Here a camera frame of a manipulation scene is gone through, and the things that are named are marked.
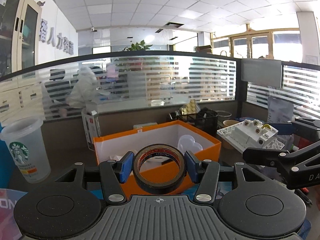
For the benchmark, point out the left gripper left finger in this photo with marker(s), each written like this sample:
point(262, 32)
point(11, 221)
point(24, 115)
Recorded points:
point(114, 173)

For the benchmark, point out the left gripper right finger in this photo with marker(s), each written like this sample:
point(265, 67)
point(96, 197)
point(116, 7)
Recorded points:
point(204, 173)

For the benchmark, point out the clear plastic lid container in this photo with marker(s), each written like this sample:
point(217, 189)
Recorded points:
point(188, 143)

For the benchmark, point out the black tape roll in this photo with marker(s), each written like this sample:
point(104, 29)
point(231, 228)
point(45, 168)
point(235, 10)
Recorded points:
point(159, 150)

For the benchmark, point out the white switch panel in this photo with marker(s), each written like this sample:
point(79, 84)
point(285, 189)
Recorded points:
point(252, 134)

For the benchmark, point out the orange cardboard box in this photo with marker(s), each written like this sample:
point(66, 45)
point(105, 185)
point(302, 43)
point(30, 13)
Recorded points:
point(168, 133)

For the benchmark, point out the black mesh desk organizer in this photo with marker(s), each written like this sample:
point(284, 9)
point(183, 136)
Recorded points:
point(205, 120)

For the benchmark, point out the brown paper cup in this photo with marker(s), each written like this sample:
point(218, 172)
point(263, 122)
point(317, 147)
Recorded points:
point(229, 124)

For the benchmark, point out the small upright product box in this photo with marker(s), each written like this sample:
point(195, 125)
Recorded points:
point(90, 120)

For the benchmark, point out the purple spouted refill pouch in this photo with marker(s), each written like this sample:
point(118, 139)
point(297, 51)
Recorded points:
point(279, 111)

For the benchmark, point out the yellow building block plate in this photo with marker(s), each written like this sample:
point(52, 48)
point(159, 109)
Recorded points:
point(190, 108)

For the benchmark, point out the Starbucks plastic cup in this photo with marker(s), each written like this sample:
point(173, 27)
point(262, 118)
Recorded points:
point(25, 143)

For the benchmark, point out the frosted glass partition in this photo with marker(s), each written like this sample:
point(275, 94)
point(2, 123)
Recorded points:
point(115, 82)

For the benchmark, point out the green potted plant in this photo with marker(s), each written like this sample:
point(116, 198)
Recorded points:
point(142, 45)

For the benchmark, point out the beige glass-door cabinet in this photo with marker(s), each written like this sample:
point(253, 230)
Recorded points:
point(20, 25)

